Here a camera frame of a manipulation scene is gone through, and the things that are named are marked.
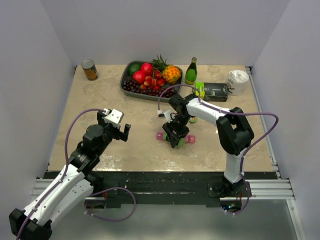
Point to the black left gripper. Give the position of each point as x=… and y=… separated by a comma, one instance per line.
x=119, y=134

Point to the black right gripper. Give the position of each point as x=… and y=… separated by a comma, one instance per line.
x=168, y=127

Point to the green pill bottle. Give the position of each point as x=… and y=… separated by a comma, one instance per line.
x=180, y=143

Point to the pink weekly pill organizer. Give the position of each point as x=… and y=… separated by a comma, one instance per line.
x=189, y=139

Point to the green bottle cap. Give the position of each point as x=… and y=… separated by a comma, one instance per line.
x=193, y=120

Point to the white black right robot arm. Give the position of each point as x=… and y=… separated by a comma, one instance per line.
x=234, y=132

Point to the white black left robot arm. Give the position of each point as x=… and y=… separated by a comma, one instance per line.
x=74, y=183

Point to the dark red grape bunch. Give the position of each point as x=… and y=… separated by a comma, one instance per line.
x=129, y=85

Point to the black green razor box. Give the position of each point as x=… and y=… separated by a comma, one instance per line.
x=211, y=91

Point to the green glass bottle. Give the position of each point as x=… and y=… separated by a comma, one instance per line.
x=191, y=72

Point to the grey fruit tray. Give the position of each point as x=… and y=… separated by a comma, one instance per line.
x=165, y=95

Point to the red pomegranate lower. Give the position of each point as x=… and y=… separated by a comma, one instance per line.
x=139, y=76

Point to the red pomegranate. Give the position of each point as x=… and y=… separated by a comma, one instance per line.
x=147, y=68
x=139, y=76

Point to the green lime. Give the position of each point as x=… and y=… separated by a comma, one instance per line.
x=133, y=68

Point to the tin food can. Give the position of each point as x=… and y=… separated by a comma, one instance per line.
x=89, y=69

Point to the red pomegranate upper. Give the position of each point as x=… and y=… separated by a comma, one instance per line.
x=147, y=68

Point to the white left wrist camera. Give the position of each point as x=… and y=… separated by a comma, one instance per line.
x=113, y=116

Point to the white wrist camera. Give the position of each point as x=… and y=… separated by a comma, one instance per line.
x=113, y=116
x=165, y=115

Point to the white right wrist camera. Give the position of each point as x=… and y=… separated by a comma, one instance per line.
x=165, y=115

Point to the black mounting base plate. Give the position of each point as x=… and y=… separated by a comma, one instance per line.
x=160, y=188

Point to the aluminium frame rail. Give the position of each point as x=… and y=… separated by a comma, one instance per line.
x=271, y=189

